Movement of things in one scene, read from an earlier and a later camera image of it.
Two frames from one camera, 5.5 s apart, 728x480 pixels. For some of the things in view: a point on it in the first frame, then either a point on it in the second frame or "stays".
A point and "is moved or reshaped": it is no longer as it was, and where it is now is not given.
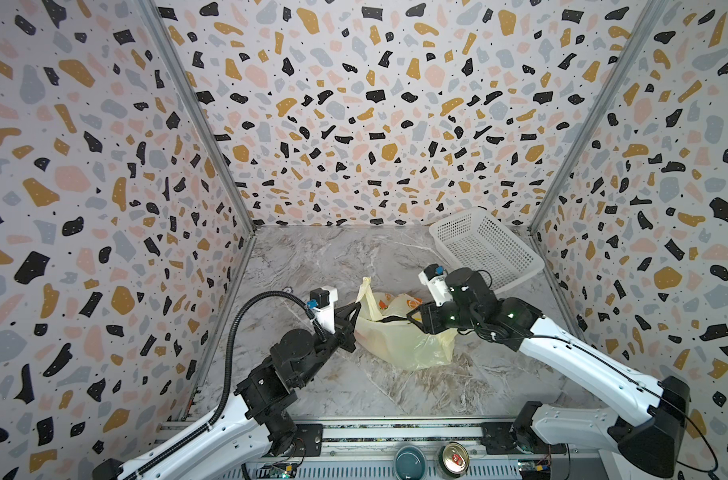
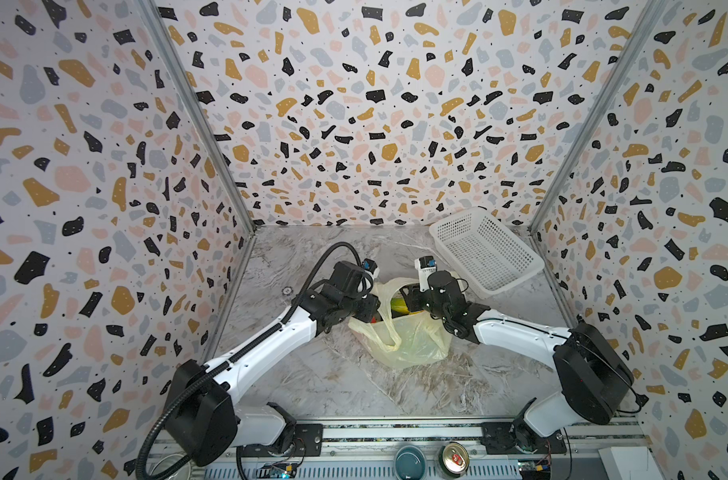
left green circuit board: x=279 y=470 stays
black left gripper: x=345 y=324 → x=370 y=308
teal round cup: x=410 y=462 stays
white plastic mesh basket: x=475 y=239 stays
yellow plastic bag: x=396 y=339 is moved or reshaped
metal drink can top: x=453 y=460 stays
